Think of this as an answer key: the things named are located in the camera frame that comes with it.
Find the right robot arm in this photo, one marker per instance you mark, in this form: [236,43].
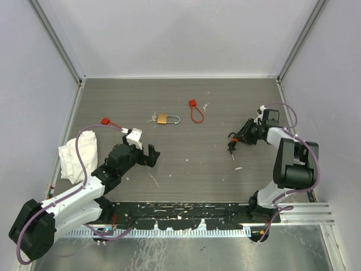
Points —
[296,168]

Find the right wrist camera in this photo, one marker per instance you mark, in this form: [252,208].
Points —
[259,118]

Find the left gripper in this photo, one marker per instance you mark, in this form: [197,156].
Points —
[145,160]

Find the black orange key bunch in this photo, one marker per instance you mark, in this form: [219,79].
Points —
[234,139]

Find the brass padlock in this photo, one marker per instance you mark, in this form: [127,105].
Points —
[162,118]

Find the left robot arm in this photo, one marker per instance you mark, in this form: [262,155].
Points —
[40,224]

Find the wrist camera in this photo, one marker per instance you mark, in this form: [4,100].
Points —
[259,118]
[134,137]

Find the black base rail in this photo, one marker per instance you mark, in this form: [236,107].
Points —
[182,216]

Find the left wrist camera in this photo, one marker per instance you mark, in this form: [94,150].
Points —
[134,137]

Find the slotted cable duct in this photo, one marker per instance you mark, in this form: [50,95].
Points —
[201,232]

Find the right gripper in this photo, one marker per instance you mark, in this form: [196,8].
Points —
[246,138]

